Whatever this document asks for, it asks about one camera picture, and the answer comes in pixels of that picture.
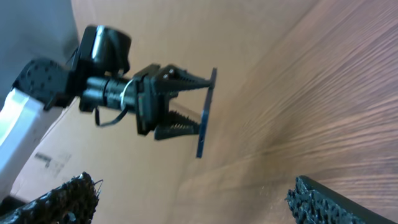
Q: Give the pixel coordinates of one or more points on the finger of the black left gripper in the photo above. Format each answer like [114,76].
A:
[174,79]
[174,125]

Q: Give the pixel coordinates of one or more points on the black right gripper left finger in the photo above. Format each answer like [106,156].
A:
[74,201]

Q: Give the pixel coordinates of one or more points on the blue Galaxy smartphone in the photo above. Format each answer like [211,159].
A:
[205,115]

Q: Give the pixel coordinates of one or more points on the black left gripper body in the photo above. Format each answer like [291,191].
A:
[149,107]

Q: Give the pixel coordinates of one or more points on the brown cardboard backdrop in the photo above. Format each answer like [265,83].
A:
[142,68]

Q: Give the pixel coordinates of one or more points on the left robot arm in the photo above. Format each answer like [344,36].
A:
[97,78]

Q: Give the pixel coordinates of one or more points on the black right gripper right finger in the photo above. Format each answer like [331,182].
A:
[312,202]

